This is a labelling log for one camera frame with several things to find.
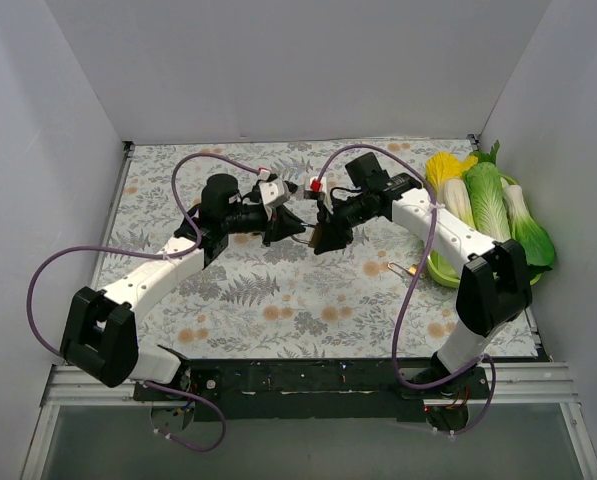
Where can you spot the yellow-leaf napa cabbage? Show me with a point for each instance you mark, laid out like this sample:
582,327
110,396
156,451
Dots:
445,174

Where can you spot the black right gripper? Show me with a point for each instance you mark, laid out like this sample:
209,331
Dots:
336,230

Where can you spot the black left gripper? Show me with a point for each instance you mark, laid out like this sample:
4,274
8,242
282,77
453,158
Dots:
269,226

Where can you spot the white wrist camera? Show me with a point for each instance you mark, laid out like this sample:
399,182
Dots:
314,188
274,191

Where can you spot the large brass padlock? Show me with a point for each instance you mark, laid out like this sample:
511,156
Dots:
311,237

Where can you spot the aluminium frame rail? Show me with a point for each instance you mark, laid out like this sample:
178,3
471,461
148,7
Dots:
530,426

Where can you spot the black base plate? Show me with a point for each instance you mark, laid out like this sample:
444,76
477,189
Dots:
315,388

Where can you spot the floral patterned mat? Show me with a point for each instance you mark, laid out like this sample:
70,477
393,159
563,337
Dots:
279,301

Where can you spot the small brass padlock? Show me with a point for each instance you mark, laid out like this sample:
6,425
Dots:
402,271

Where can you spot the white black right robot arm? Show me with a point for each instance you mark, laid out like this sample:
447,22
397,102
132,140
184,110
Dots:
494,286

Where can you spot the bok choy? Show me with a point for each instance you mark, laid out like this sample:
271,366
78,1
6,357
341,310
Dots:
538,246

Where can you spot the green napa cabbage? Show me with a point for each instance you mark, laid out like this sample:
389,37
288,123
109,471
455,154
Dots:
485,190

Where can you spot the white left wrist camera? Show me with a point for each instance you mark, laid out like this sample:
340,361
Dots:
274,191

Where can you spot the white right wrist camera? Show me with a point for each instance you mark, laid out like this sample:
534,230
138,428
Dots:
314,188

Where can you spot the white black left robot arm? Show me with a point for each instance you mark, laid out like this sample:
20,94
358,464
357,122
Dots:
101,335

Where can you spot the green plastic basket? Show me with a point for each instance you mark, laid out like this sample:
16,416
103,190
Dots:
442,273

